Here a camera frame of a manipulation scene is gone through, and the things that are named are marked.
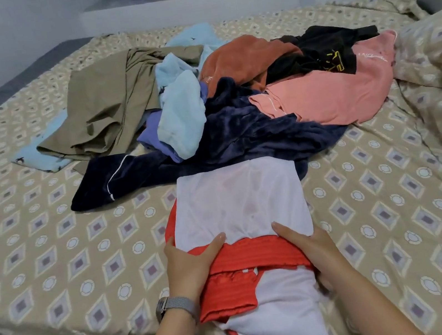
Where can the person's right hand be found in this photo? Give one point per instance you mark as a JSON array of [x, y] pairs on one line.
[[318, 252]]

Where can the person's left hand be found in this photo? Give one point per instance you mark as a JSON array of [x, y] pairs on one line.
[[188, 274]]

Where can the red and white jacket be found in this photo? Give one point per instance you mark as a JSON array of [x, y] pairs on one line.
[[244, 203]]

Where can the navy velvet garment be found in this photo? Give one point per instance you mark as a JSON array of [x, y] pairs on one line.
[[242, 141]]

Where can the purple-blue garment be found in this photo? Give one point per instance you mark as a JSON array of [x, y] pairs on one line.
[[150, 139]]

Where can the bed with patterned beige sheet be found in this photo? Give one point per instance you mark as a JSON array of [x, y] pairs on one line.
[[40, 246]]

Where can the light blue fleece garment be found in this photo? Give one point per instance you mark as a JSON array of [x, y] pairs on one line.
[[180, 117]]

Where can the pink shirt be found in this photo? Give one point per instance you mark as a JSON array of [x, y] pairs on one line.
[[336, 95]]

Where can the light blue fleece pajama pants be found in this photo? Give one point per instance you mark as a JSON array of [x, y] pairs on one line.
[[38, 158]]

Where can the olive green trousers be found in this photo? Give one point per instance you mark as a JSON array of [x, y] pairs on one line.
[[101, 105]]

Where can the black garment yellow print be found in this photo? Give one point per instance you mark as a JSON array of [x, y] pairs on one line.
[[328, 48]]

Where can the rust brown garment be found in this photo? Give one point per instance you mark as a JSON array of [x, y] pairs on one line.
[[241, 59]]

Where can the person's right forearm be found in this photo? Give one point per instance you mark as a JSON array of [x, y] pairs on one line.
[[372, 313]]

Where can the grey band wristwatch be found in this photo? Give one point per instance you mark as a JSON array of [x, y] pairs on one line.
[[177, 306]]

